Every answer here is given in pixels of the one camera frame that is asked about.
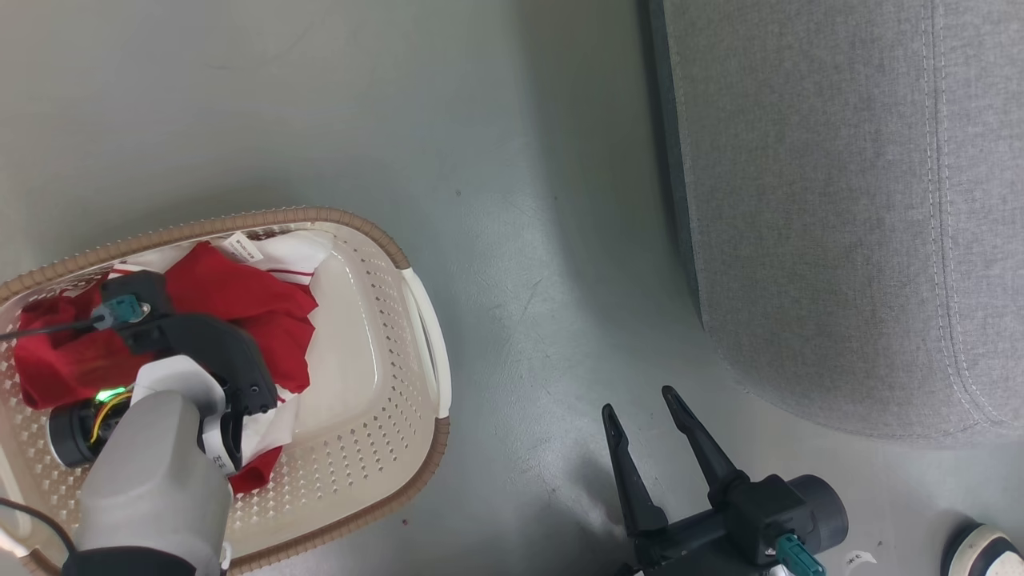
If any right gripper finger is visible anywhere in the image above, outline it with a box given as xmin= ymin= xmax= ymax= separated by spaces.
xmin=602 ymin=404 xmax=670 ymax=538
xmin=662 ymin=386 xmax=751 ymax=507

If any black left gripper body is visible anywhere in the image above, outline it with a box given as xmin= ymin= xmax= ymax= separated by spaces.
xmin=120 ymin=314 xmax=278 ymax=417

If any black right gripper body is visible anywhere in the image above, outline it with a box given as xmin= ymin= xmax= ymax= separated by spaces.
xmin=620 ymin=506 xmax=753 ymax=576

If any red and white jersey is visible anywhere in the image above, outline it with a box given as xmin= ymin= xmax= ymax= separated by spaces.
xmin=108 ymin=230 xmax=337 ymax=495

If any cream perforated laundry basket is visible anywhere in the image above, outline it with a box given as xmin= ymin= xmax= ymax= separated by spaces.
xmin=0 ymin=206 xmax=453 ymax=576

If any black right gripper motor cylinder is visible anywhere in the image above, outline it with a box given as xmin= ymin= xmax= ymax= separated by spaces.
xmin=788 ymin=474 xmax=850 ymax=553

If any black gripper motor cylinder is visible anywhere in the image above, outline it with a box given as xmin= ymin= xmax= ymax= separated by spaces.
xmin=788 ymin=474 xmax=850 ymax=553
xmin=46 ymin=388 xmax=133 ymax=469

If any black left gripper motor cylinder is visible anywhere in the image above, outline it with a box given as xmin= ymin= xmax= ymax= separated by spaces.
xmin=46 ymin=388 xmax=133 ymax=469

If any grey fabric sofa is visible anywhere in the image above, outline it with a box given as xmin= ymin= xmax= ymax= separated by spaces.
xmin=648 ymin=0 xmax=1024 ymax=442

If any right cable with teal plug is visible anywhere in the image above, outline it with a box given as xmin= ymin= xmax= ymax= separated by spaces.
xmin=772 ymin=534 xmax=827 ymax=576

